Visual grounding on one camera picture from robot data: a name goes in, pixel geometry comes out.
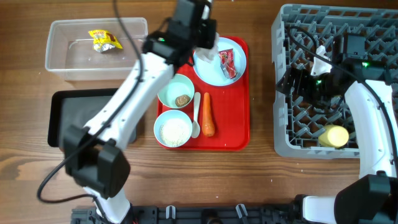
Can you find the white tissue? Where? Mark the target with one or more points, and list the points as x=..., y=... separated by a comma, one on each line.
x=208, y=55

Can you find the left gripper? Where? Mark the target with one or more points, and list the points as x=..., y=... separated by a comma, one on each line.
x=210, y=35

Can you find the blue bowl with rice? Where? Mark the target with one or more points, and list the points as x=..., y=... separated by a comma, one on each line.
x=173, y=128

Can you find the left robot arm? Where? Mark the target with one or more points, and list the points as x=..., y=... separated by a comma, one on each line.
x=94, y=153

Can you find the light blue plate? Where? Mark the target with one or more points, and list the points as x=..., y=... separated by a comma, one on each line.
x=211, y=72

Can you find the orange carrot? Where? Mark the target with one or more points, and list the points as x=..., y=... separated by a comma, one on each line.
x=208, y=127

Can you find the clear plastic bin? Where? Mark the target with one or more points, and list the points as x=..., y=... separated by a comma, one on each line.
x=70, y=53

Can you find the grey dishwasher rack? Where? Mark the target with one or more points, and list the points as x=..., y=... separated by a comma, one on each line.
x=297, y=124

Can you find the red serving tray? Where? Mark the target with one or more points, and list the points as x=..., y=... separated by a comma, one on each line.
x=230, y=111

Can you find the yellow snack wrapper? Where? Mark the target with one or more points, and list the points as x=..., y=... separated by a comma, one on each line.
x=103, y=40

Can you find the green bowl with food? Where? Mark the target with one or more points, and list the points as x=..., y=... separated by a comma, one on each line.
x=179, y=86

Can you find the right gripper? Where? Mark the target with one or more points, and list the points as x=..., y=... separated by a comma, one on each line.
x=302, y=76

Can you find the yellow plastic cup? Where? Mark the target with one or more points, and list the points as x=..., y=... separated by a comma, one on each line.
x=334, y=136

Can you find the brown food lump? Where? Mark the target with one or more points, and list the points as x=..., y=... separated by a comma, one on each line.
x=182, y=100

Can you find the black plastic tray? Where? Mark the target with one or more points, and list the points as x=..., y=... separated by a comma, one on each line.
x=74, y=107

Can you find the white ceramic spoon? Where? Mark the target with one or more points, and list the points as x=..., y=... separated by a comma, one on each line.
x=196, y=107

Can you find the red snack wrapper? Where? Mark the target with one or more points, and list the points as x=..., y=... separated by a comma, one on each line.
x=227, y=63

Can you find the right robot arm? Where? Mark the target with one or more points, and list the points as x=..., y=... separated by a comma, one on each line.
x=366, y=87

